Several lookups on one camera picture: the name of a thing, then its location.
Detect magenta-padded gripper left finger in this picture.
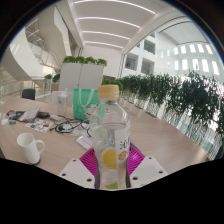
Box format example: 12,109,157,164
58,147,100,190

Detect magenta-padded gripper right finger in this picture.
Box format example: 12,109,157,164
125,145,169,189

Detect clear bottle with yellow cap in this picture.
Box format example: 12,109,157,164
89,84,132,191

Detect white paper packet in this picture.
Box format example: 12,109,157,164
75,134,95,151

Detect white ceramic mug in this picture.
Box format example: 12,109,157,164
16,132,46,166

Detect small black device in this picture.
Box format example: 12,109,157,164
36,111,51,120

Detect green tote bag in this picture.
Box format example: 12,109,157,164
72,87,101,121

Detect clear plastic tumbler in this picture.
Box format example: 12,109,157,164
56,90,70,118

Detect open notebook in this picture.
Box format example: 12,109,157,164
17,106,42,123

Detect row of green trees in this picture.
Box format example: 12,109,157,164
101,70,224,158

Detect black office chair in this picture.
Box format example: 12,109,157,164
21,88,37,101

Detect brown planter with green plants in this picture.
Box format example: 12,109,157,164
43,73,62,92

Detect white cabinet topped with plants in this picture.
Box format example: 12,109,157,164
58,55,109,98

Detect ceiling light strips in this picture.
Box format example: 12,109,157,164
73,0,158,50

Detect black cable bundle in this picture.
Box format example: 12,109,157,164
54,117,92,138

